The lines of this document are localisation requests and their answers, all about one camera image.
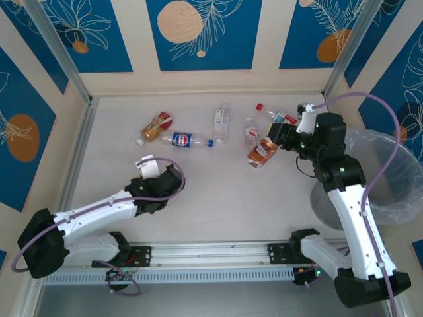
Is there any brown chocolate drink bottle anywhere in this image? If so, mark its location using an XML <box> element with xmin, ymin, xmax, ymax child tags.
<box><xmin>247</xmin><ymin>137</ymin><xmax>280</xmax><ymax>169</ymax></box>

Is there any clear water bottle red label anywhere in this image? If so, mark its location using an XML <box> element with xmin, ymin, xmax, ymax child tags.
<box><xmin>243</xmin><ymin>116</ymin><xmax>262</xmax><ymax>148</ymax></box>

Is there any blue label cola bottle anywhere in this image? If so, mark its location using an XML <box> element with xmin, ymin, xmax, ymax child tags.
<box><xmin>157</xmin><ymin>131</ymin><xmax>213</xmax><ymax>150</ymax></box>

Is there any gold and red drink bottle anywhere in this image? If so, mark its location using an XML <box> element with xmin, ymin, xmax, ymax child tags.
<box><xmin>136</xmin><ymin>111</ymin><xmax>174</xmax><ymax>147</ymax></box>

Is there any grey round waste bin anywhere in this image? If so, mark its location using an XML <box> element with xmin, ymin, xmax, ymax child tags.
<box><xmin>310</xmin><ymin>130</ymin><xmax>423</xmax><ymax>232</ymax></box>

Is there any red cap clear bottle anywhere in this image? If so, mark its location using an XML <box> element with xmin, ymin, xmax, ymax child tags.
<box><xmin>256</xmin><ymin>103</ymin><xmax>300</xmax><ymax>126</ymax></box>

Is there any clear bottle white label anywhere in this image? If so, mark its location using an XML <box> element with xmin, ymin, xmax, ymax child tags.
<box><xmin>212</xmin><ymin>102</ymin><xmax>231</xmax><ymax>143</ymax></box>

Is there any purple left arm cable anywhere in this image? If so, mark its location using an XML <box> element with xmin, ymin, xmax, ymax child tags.
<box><xmin>11</xmin><ymin>157</ymin><xmax>186</xmax><ymax>297</ymax></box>

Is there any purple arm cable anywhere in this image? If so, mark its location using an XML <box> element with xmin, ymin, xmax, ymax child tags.
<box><xmin>11</xmin><ymin>157</ymin><xmax>186</xmax><ymax>297</ymax></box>
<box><xmin>293</xmin><ymin>92</ymin><xmax>403</xmax><ymax>317</ymax></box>

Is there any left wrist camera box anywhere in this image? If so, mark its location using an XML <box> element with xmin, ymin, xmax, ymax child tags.
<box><xmin>135</xmin><ymin>154</ymin><xmax>160</xmax><ymax>178</ymax></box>

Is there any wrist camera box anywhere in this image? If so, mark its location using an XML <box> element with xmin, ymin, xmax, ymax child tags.
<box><xmin>135</xmin><ymin>154</ymin><xmax>160</xmax><ymax>178</ymax></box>
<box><xmin>296</xmin><ymin>103</ymin><xmax>317</xmax><ymax>134</ymax></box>

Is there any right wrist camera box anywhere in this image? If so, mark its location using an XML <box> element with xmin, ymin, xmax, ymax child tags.
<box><xmin>296</xmin><ymin>103</ymin><xmax>317</xmax><ymax>134</ymax></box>

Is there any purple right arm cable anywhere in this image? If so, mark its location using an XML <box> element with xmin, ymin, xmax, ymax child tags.
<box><xmin>293</xmin><ymin>92</ymin><xmax>403</xmax><ymax>317</ymax></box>

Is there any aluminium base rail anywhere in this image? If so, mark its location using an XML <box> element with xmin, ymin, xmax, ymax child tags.
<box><xmin>28</xmin><ymin>239</ymin><xmax>391</xmax><ymax>270</ymax></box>

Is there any aluminium side rail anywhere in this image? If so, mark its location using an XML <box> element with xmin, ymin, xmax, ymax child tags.
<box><xmin>49</xmin><ymin>97</ymin><xmax>100</xmax><ymax>245</ymax></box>

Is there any aluminium frame post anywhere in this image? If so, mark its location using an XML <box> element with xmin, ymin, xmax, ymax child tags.
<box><xmin>24</xmin><ymin>0</ymin><xmax>92</xmax><ymax>103</ymax></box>
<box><xmin>323</xmin><ymin>0</ymin><xmax>381</xmax><ymax>98</ymax></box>

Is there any grey slotted cable duct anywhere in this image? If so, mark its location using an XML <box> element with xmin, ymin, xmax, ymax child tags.
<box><xmin>41</xmin><ymin>267</ymin><xmax>295</xmax><ymax>285</ymax></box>

